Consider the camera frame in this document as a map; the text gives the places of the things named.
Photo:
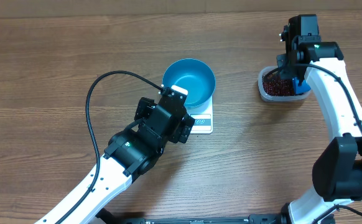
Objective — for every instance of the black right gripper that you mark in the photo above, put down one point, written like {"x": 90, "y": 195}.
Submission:
{"x": 286, "y": 75}

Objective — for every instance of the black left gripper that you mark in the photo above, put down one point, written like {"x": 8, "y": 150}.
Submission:
{"x": 184, "y": 130}

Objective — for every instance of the blue plastic measuring scoop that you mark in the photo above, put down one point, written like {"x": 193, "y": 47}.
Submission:
{"x": 300, "y": 87}

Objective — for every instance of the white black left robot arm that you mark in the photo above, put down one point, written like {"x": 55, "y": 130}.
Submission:
{"x": 130, "y": 153}

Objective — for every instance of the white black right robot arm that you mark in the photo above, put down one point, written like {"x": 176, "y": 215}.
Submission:
{"x": 337, "y": 173}

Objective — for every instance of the white digital kitchen scale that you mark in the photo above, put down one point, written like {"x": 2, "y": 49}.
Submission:
{"x": 203, "y": 116}

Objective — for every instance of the teal blue bowl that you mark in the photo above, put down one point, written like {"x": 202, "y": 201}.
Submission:
{"x": 194, "y": 76}

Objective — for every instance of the red adzuki beans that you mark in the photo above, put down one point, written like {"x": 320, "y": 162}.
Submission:
{"x": 274, "y": 86}

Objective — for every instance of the clear plastic container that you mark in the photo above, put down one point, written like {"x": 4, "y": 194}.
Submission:
{"x": 276, "y": 99}

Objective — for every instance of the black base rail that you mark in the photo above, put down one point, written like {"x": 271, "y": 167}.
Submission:
{"x": 104, "y": 216}

